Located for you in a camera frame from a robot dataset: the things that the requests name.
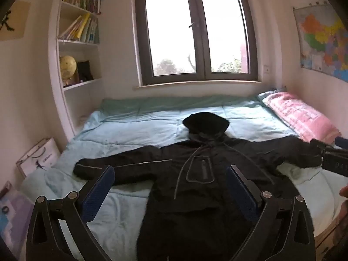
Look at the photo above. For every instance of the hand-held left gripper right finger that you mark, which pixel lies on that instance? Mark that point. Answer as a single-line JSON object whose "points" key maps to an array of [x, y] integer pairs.
{"points": [[242, 193]]}

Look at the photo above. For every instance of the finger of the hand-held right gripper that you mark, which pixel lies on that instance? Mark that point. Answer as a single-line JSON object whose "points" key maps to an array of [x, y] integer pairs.
{"points": [[319, 144]]}

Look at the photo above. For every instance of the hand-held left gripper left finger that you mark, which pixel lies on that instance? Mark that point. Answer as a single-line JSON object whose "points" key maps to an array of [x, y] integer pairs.
{"points": [[99, 193]]}

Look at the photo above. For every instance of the black hooded coat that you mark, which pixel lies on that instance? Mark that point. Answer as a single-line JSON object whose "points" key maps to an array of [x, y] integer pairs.
{"points": [[190, 212]]}

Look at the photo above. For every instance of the person's right hand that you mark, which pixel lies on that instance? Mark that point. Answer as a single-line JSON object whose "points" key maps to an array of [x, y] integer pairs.
{"points": [[344, 190]]}

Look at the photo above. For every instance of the pink pillow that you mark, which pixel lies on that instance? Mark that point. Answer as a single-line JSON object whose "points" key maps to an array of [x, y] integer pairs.
{"points": [[296, 114]]}

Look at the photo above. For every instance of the white paper shopping bag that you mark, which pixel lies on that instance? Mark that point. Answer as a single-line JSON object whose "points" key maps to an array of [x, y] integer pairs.
{"points": [[40, 157]]}

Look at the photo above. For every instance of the light blue quilted blanket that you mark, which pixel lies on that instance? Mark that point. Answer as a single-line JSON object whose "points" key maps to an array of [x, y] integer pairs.
{"points": [[136, 130]]}

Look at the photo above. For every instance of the yellow globe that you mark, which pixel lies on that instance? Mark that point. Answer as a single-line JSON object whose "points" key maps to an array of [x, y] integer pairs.
{"points": [[68, 65]]}

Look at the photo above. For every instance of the grey framed window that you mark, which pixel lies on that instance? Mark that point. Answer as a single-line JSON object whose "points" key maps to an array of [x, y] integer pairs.
{"points": [[140, 32]]}

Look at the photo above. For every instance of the wooden bed frame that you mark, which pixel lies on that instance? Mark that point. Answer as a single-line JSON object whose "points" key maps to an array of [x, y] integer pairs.
{"points": [[326, 239]]}

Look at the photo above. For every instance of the colourful wall map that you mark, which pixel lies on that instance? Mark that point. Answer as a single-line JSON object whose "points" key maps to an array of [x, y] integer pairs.
{"points": [[320, 38]]}

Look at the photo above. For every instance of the black picture frame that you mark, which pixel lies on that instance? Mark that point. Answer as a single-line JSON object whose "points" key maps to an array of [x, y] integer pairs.
{"points": [[84, 70]]}

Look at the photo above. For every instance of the white wall bookshelf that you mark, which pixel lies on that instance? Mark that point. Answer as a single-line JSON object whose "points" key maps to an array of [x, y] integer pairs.
{"points": [[78, 43]]}

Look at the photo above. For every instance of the calligraphy wall poster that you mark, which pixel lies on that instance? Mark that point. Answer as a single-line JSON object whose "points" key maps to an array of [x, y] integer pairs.
{"points": [[13, 19]]}

